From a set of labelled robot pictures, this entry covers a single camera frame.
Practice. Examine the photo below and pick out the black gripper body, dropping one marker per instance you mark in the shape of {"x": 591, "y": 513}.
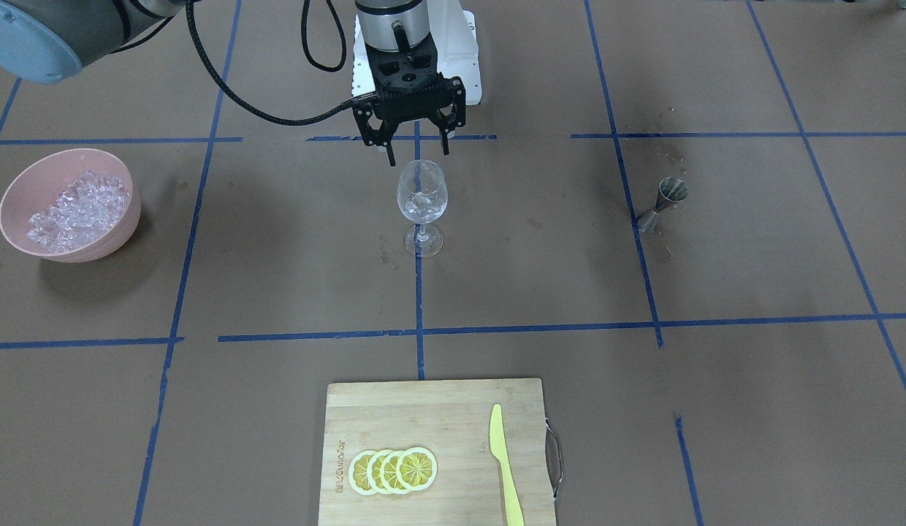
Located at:
{"x": 367, "y": 124}

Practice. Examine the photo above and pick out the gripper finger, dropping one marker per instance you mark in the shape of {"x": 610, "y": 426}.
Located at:
{"x": 381, "y": 137}
{"x": 447, "y": 122}

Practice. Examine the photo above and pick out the steel double jigger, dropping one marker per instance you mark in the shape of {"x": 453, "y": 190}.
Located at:
{"x": 670, "y": 193}

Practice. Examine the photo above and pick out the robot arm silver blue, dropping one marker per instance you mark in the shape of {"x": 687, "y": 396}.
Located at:
{"x": 47, "y": 42}

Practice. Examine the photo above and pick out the clear wine glass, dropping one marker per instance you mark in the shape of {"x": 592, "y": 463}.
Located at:
{"x": 422, "y": 197}

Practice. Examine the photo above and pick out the clear ice cubes pile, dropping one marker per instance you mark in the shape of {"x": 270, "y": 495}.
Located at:
{"x": 83, "y": 212}

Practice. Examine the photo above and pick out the bamboo cutting board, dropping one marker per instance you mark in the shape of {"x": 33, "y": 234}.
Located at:
{"x": 451, "y": 418}

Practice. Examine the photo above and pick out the pink bowl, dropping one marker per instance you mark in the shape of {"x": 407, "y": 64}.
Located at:
{"x": 36, "y": 187}

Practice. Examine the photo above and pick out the yellow plastic knife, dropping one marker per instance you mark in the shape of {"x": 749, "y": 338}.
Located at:
{"x": 513, "y": 513}

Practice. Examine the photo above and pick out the lemon slice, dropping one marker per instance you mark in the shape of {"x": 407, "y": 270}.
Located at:
{"x": 374, "y": 470}
{"x": 390, "y": 481}
{"x": 416, "y": 469}
{"x": 358, "y": 473}

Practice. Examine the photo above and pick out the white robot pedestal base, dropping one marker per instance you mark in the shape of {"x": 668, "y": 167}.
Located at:
{"x": 452, "y": 28}

